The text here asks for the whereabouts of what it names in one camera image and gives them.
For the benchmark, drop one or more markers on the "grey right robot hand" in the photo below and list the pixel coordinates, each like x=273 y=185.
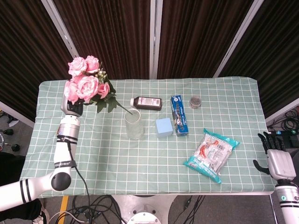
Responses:
x=281 y=163

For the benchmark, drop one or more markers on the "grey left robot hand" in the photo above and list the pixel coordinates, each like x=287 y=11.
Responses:
x=70 y=109

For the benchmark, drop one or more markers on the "pink artificial rose bouquet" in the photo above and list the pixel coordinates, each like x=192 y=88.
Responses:
x=87 y=87

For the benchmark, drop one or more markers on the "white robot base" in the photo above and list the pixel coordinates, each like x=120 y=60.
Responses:
x=143 y=210

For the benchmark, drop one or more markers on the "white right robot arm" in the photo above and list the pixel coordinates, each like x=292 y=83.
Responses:
x=288 y=200

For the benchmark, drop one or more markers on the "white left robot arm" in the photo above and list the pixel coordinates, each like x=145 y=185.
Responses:
x=65 y=140

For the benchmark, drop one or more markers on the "black electronics box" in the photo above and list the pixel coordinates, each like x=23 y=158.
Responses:
x=288 y=138

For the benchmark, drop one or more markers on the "clear glass cup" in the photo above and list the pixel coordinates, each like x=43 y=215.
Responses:
x=134 y=130

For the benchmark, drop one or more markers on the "teal and white snack bag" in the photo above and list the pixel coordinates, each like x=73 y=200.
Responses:
x=211 y=154

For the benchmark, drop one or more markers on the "brown bottle with purple label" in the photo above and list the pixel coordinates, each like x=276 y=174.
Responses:
x=147 y=103

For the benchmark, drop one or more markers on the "green checked tablecloth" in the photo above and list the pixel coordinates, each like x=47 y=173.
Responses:
x=140 y=168

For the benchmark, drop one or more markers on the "light blue foam cube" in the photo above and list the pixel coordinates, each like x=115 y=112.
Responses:
x=164 y=128

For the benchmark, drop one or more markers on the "small round tin can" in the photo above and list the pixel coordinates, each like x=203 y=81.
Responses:
x=195 y=102

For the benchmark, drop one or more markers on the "blue rectangular carton box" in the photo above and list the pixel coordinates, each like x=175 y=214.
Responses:
x=178 y=116

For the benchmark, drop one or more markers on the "white partition frame post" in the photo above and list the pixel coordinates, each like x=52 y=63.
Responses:
x=282 y=109
x=61 y=30
x=16 y=114
x=156 y=37
x=236 y=39

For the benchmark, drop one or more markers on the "white table frame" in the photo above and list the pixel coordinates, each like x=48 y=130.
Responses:
x=151 y=193

